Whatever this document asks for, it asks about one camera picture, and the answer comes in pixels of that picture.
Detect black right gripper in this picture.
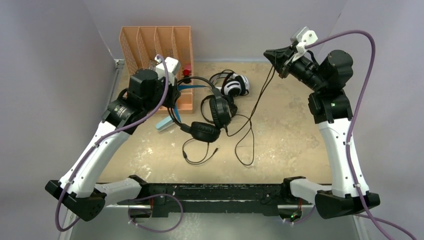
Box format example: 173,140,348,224
265,44,328,92

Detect black and blue headphones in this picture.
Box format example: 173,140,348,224
167,76,233,144

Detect white and black headphones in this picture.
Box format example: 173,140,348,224
209,69,250,97

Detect black cable of blue headphones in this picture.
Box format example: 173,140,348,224
182,64,277,167

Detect small black on-ear headphones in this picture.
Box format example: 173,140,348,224
200,94,238,129

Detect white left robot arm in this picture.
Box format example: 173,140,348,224
45,69,176,232

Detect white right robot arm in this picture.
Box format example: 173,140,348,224
264,46,381,219

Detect red cap right slot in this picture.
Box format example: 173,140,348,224
182,69,191,77

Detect light blue stapler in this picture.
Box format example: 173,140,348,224
155,118,175,132

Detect pink item right slot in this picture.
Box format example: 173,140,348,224
184,64,192,71

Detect peach plastic file organizer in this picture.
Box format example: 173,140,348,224
119,25,196,116

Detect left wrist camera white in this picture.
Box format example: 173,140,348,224
155,55,181,85

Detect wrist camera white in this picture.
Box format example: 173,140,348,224
155,55,181,85
290,26,318,62

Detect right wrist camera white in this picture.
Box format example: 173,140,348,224
290,26,318,62

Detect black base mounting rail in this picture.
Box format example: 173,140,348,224
118,183,311,218

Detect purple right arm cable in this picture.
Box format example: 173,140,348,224
283,29,418,240

